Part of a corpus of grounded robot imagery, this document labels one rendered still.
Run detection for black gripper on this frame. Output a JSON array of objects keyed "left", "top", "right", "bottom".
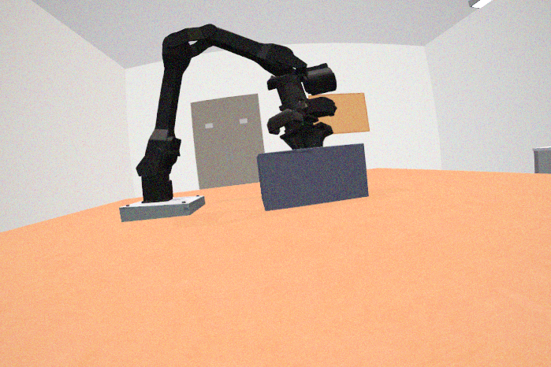
[{"left": 266, "top": 93, "right": 333, "bottom": 150}]

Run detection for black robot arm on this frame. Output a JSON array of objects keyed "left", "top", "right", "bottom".
[{"left": 136, "top": 24, "right": 337, "bottom": 203}]

